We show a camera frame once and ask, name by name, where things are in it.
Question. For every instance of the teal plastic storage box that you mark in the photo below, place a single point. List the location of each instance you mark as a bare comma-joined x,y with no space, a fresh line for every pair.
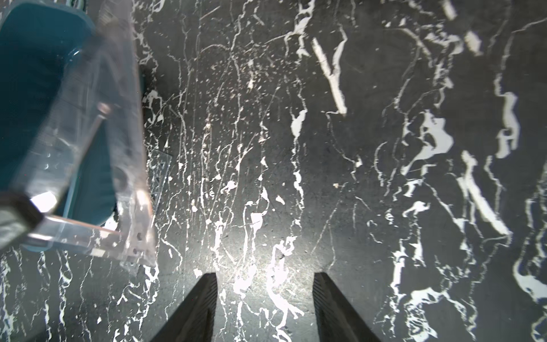
53,125

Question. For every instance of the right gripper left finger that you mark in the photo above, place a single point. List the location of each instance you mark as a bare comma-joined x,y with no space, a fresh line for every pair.
194,319

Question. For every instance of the clear triangle ruler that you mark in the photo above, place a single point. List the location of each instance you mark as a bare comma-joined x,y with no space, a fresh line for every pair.
133,214

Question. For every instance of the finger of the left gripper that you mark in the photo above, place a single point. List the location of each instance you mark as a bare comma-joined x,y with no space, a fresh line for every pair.
19,217

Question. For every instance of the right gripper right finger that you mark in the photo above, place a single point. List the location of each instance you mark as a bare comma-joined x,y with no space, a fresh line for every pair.
336,318

